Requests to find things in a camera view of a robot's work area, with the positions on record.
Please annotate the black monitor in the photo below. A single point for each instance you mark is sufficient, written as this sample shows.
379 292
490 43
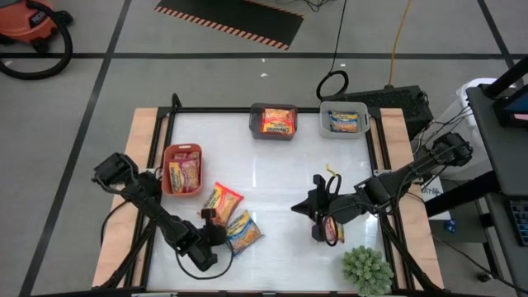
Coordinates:
517 107

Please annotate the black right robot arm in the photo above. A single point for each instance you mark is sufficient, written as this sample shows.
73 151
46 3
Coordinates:
396 181

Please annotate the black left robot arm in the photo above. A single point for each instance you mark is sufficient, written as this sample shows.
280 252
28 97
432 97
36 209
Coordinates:
161 214

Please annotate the white paper sheet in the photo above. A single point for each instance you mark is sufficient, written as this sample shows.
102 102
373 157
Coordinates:
437 206

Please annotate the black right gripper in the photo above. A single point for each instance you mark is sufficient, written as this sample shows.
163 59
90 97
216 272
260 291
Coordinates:
330 208

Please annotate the dark grey plastic bin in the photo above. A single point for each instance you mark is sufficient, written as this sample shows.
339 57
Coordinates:
255 136

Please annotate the black metal beam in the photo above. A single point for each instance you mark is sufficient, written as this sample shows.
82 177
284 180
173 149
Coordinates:
462 194
507 76

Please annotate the white plastic bin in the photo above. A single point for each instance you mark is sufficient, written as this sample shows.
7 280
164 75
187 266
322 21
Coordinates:
468 95

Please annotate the orange shop vacuum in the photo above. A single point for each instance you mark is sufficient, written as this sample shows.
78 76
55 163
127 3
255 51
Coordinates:
20 20

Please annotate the light wooden side board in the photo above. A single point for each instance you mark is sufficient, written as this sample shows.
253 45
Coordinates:
396 132
138 132

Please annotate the black computer case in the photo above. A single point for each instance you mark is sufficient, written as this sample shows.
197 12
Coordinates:
392 101

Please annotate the black hazard-striped floor mat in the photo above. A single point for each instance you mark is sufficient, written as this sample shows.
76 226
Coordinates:
231 16

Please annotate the coral plastic bin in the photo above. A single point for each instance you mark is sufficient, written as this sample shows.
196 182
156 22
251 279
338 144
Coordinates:
182 148

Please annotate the blue soy sauce ramen packet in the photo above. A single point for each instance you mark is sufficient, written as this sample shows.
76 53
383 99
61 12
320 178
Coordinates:
243 233
344 121

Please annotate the green artificial plant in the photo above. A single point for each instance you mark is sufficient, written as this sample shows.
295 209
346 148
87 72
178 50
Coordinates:
367 270

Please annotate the grey desk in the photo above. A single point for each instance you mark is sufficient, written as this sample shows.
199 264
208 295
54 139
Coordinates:
499 156

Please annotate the red shop vacuum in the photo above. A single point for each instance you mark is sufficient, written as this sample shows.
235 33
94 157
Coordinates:
69 47

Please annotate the light grey plastic bin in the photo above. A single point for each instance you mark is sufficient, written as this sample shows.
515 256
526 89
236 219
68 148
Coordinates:
323 132

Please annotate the black keyboard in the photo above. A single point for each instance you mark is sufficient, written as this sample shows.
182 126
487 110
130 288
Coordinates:
520 222

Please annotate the small blue box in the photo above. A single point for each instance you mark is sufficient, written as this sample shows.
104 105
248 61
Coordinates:
451 225

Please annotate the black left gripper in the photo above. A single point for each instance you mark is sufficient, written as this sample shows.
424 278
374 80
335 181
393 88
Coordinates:
202 243

